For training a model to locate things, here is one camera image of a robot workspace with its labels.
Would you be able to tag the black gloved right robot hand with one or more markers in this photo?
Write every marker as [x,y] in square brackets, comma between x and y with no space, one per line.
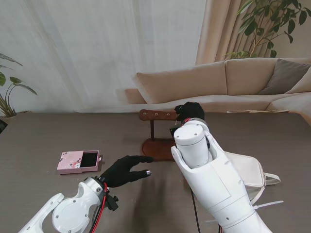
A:
[193,110]

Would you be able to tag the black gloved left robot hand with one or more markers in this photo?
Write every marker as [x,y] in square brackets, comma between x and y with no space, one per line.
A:
[119,173]

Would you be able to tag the pink floral gift box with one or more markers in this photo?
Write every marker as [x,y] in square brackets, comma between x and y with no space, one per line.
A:
[69,161]

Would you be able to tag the white zippered pouch bag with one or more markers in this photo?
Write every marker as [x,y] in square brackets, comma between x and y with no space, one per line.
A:
[245,170]

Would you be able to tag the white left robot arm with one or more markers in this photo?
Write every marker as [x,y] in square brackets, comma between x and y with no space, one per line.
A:
[70,213]

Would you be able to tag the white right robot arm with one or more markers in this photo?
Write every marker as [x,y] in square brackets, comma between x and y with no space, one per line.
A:
[209,184]

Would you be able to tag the brown wooden jewelry stand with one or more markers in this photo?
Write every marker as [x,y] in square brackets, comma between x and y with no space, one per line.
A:
[158,150]

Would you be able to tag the beige sofa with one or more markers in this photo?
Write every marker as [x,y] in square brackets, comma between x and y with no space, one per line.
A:
[184,82]

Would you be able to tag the beige curtain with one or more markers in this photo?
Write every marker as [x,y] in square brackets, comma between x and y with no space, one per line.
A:
[218,29]

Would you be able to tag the grey sofa cushion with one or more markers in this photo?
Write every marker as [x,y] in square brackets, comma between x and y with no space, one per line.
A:
[284,75]

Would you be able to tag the tall green leafy plant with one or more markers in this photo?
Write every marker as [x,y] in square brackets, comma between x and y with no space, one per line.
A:
[250,24]

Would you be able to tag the beige sofa cushion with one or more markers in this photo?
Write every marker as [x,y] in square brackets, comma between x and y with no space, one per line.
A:
[302,83]

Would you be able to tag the dark flat object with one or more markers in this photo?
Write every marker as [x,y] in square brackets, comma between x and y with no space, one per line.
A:
[2,126]

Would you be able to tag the white sheer curtain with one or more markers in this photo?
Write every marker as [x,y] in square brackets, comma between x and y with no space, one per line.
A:
[73,48]

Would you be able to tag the broad-leaf green potted plant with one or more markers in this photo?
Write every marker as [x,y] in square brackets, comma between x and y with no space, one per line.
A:
[17,81]

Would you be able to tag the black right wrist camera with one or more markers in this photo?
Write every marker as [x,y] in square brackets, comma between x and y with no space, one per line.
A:
[173,131]

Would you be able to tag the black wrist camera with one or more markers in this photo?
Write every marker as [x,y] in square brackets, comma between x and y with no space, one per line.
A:
[173,131]
[112,203]

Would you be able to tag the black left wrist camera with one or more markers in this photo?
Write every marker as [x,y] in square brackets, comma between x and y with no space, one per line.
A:
[112,203]

